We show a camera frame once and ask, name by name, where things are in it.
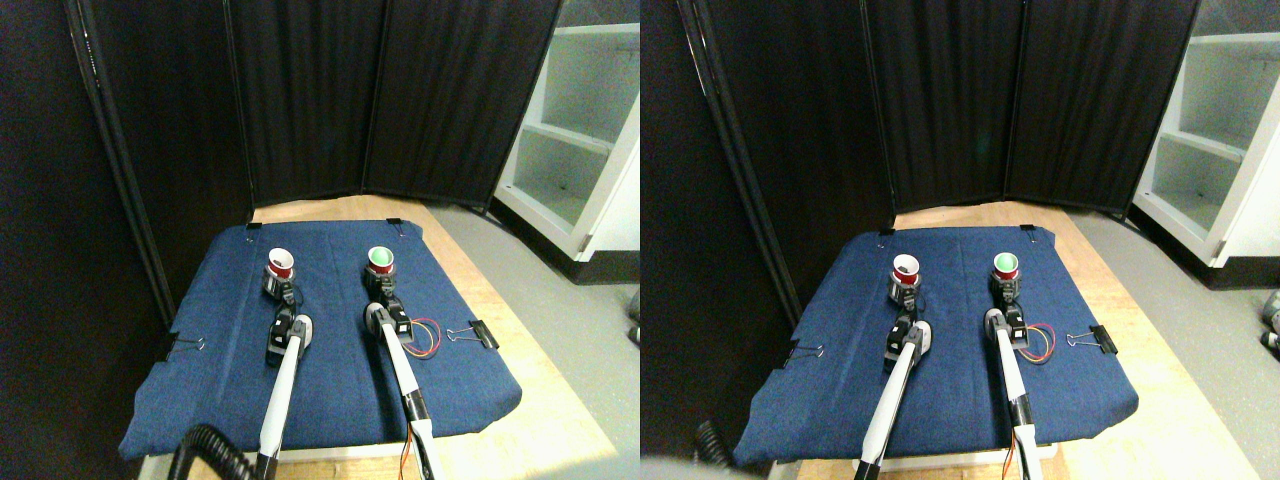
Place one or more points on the dark blue cloth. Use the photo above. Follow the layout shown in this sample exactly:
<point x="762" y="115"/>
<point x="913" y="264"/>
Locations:
<point x="340" y="400"/>
<point x="960" y="405"/>

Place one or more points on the grey and black device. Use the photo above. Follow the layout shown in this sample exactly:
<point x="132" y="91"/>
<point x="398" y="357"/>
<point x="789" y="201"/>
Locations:
<point x="634" y="318"/>
<point x="1272" y="320"/>

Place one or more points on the black curtain stand pole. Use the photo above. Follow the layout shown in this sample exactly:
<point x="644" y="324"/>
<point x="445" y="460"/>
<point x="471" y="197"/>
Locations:
<point x="120" y="170"/>
<point x="238" y="120"/>
<point x="735" y="170"/>
<point x="878" y="120"/>

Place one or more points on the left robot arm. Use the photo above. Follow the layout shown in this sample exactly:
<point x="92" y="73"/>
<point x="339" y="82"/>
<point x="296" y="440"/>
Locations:
<point x="280" y="400"/>
<point x="895" y="400"/>

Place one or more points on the white shelf unit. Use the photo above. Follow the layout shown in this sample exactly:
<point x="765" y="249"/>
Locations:
<point x="600" y="200"/>
<point x="1240" y="200"/>

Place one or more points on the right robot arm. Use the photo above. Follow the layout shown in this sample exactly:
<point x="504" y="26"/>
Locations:
<point x="400" y="375"/>
<point x="1012" y="380"/>

